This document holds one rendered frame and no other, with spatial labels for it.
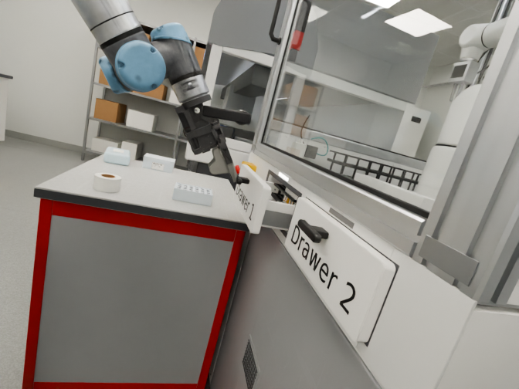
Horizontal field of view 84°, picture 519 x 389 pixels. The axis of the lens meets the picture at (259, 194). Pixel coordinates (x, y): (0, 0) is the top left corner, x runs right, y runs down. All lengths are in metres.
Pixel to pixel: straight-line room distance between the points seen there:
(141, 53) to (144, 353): 0.91
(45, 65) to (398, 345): 5.44
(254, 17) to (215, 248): 1.12
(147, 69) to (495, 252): 0.50
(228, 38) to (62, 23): 4.13
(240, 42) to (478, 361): 1.45
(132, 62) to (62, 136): 4.95
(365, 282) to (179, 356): 0.86
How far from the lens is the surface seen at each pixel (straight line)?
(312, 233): 0.45
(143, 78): 0.53
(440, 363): 0.35
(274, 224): 0.66
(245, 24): 1.59
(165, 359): 1.16
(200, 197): 0.96
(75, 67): 5.36
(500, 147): 0.33
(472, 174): 0.34
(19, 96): 5.69
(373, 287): 0.39
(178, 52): 0.69
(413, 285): 0.37
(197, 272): 0.96
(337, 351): 0.48
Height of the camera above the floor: 1.04
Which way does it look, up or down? 12 degrees down
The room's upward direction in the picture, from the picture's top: 15 degrees clockwise
